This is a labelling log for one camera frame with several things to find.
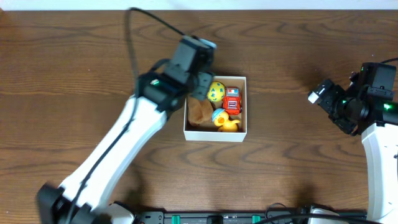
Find yellow ball blue letters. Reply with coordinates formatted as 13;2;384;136
207;82;225;102

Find brown plush toy animal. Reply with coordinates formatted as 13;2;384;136
187;96;213;126

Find red toy fire truck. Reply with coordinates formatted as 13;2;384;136
223;86;242;115

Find yellow rubber duck blue cap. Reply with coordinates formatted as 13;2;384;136
211;108;240;133

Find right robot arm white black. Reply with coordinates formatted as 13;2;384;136
308;80;397;223

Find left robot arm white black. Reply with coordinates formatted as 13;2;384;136
37;71;214;223

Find white cardboard box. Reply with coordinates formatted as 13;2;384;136
183;76;248;142

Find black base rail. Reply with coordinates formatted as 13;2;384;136
133;203;368;224

